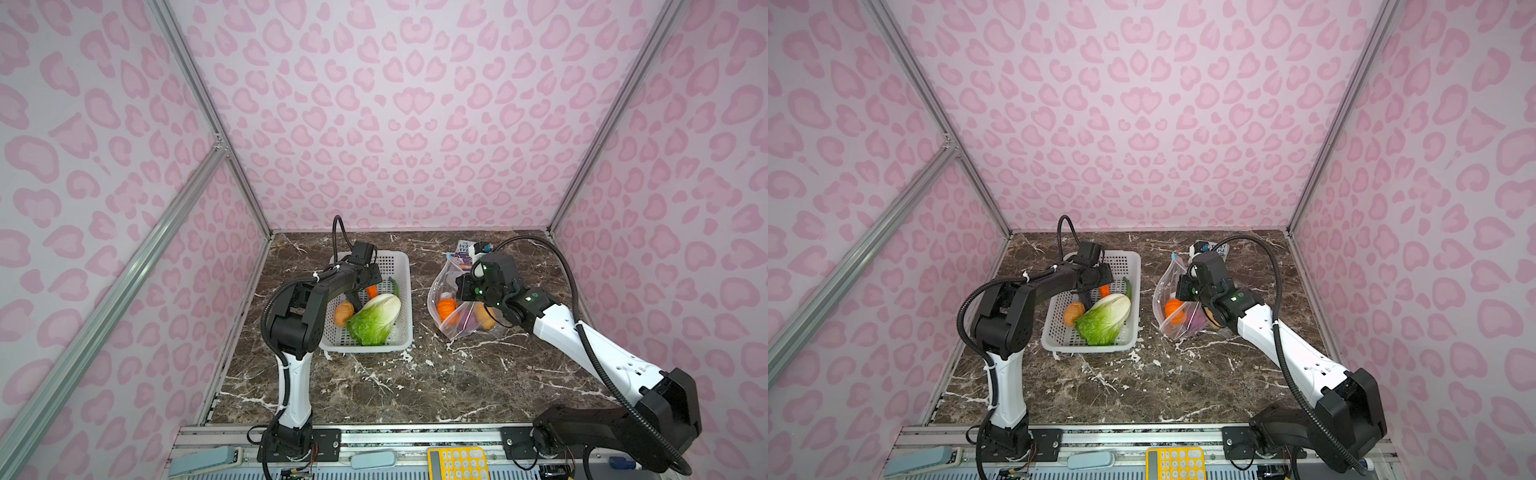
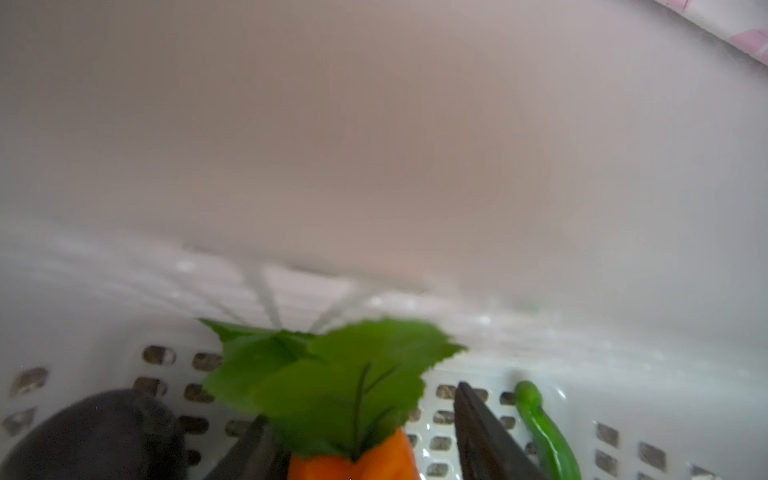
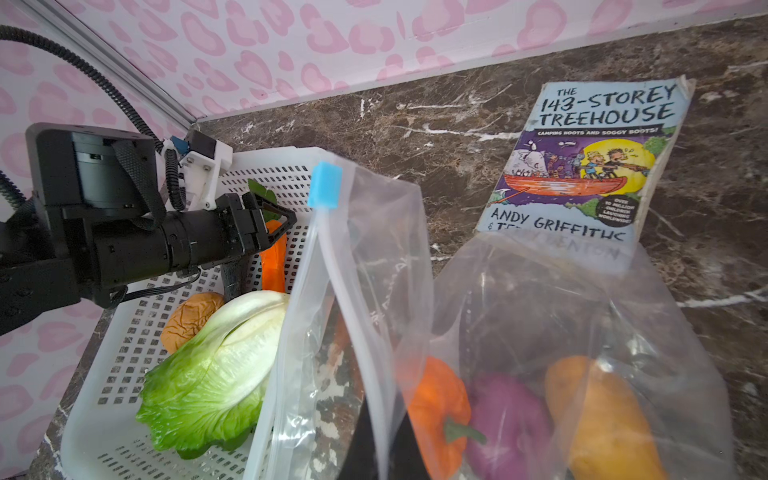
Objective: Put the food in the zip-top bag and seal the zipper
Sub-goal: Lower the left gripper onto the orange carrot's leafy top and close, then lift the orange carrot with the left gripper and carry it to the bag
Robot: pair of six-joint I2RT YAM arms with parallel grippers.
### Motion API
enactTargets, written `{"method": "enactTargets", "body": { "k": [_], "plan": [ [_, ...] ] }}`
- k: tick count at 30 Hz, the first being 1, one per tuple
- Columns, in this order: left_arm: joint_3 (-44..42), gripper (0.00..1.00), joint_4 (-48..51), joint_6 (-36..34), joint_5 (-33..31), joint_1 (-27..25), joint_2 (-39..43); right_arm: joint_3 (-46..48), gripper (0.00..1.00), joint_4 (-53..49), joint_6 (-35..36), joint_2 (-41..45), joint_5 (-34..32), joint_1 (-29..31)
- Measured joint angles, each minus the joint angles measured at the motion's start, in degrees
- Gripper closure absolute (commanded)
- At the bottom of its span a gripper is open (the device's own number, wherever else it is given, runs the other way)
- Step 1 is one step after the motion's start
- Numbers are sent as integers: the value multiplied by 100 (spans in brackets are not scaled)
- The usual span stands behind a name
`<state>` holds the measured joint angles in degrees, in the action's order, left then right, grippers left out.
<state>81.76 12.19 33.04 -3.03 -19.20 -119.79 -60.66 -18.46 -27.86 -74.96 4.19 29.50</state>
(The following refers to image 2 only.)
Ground green toy pepper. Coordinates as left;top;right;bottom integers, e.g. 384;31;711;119
514;380;582;480

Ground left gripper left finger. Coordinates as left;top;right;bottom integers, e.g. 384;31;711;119
205;416;288;480

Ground dark toy eggplant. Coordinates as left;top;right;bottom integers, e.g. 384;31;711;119
1;389;189;479

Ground white perforated plastic basket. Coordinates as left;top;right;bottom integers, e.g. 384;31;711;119
1;1;767;479

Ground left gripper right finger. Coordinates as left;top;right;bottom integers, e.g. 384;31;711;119
454;382;546;480

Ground orange toy carrot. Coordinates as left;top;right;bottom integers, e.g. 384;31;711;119
203;317;464;479

